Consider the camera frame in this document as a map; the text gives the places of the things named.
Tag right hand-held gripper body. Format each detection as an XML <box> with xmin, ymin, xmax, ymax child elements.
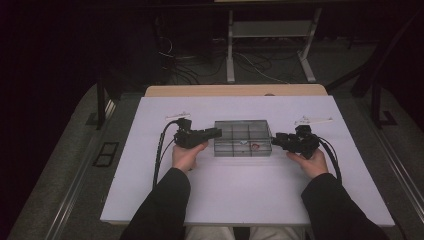
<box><xmin>283</xmin><ymin>124</ymin><xmax>322</xmax><ymax>160</ymax></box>

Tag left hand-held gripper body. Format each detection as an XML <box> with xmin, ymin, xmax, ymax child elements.
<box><xmin>173</xmin><ymin>117</ymin><xmax>208</xmax><ymax>150</ymax></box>

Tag smoky transparent plastic compartment box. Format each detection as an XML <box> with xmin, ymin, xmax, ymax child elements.
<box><xmin>213</xmin><ymin>119</ymin><xmax>273</xmax><ymax>158</ymax></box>

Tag person's left hand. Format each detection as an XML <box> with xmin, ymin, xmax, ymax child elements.
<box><xmin>171</xmin><ymin>141</ymin><xmax>210</xmax><ymax>174</ymax></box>

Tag person's right hand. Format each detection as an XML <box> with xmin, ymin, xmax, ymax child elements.
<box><xmin>286</xmin><ymin>148</ymin><xmax>330</xmax><ymax>181</ymax></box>

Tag white tape strip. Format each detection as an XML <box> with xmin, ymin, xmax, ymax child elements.
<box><xmin>294</xmin><ymin>115</ymin><xmax>334</xmax><ymax>126</ymax></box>
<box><xmin>165</xmin><ymin>112</ymin><xmax>192</xmax><ymax>121</ymax></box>

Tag light wooden table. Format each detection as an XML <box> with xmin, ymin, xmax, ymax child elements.
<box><xmin>144</xmin><ymin>83</ymin><xmax>329</xmax><ymax>98</ymax></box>

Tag black metal stand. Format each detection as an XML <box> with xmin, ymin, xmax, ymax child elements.
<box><xmin>85</xmin><ymin>74</ymin><xmax>116</xmax><ymax>131</ymax></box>
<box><xmin>324</xmin><ymin>13</ymin><xmax>424</xmax><ymax>129</ymax></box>

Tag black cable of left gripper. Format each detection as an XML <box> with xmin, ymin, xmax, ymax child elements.
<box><xmin>152</xmin><ymin>119</ymin><xmax>183</xmax><ymax>190</ymax></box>

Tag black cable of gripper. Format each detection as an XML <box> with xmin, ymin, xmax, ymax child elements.
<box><xmin>318</xmin><ymin>137</ymin><xmax>343</xmax><ymax>184</ymax></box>
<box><xmin>152</xmin><ymin>119</ymin><xmax>183</xmax><ymax>190</ymax></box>

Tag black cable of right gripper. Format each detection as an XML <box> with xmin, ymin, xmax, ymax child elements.
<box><xmin>318</xmin><ymin>137</ymin><xmax>343</xmax><ymax>184</ymax></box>

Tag cables on floor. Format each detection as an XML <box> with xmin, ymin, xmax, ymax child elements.
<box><xmin>156</xmin><ymin>34</ymin><xmax>301</xmax><ymax>86</ymax></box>

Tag black rectangular floor frame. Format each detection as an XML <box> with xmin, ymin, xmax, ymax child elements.
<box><xmin>92</xmin><ymin>141</ymin><xmax>120</xmax><ymax>168</ymax></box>

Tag metal floor rail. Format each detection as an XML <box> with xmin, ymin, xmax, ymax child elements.
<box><xmin>361</xmin><ymin>99</ymin><xmax>424</xmax><ymax>218</ymax></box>
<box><xmin>44</xmin><ymin>99</ymin><xmax>118</xmax><ymax>240</ymax></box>

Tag white metal desk frame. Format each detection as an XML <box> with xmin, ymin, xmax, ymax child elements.
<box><xmin>225</xmin><ymin>7</ymin><xmax>323</xmax><ymax>84</ymax></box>

